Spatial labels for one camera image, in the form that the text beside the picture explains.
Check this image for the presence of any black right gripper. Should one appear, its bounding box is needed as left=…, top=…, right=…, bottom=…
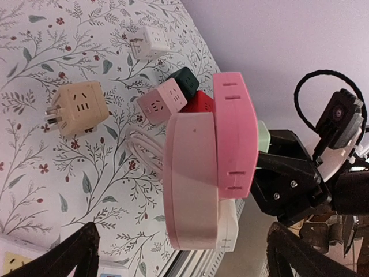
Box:
left=250, top=130, right=332, bottom=224

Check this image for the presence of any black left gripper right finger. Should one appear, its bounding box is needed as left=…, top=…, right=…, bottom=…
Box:
left=266, top=222, right=358, bottom=277

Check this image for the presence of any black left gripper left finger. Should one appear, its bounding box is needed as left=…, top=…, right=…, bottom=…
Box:
left=6, top=222, right=100, bottom=277

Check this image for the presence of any green cube adapter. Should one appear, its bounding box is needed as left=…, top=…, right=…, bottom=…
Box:
left=258, top=120, right=270, bottom=153

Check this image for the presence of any white adapter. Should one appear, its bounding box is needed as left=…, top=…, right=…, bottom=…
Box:
left=216, top=199, right=239, bottom=252

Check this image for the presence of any pink heart adapter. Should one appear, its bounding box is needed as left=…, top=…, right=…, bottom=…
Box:
left=213, top=72, right=259, bottom=199

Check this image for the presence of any pink round socket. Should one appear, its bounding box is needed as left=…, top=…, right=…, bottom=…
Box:
left=162, top=112, right=219, bottom=250

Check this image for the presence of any red cube socket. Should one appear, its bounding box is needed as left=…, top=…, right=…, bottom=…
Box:
left=180, top=91, right=214, bottom=113

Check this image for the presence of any beige cube socket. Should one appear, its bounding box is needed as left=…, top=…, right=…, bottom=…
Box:
left=45, top=81, right=109, bottom=137

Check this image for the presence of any dark green cube socket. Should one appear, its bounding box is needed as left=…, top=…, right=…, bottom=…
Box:
left=166, top=66, right=199, bottom=102

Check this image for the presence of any pink cube socket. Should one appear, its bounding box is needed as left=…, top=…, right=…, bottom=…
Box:
left=137, top=78, right=187, bottom=125

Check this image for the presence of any white cube socket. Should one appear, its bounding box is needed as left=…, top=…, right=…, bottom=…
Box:
left=130, top=26, right=171, bottom=61

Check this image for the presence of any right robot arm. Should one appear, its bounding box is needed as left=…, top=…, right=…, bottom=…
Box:
left=251, top=69, right=368, bottom=252

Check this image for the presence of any floral table mat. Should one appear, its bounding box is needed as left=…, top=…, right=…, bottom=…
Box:
left=1, top=1, right=218, bottom=276

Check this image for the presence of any white colourful power strip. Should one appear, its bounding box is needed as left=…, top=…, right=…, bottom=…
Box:
left=1, top=231, right=129, bottom=276

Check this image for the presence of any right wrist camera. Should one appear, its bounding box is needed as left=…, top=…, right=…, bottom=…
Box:
left=312, top=88, right=364, bottom=181

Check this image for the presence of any pink coiled cable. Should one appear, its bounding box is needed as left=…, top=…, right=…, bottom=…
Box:
left=126, top=129, right=165, bottom=173

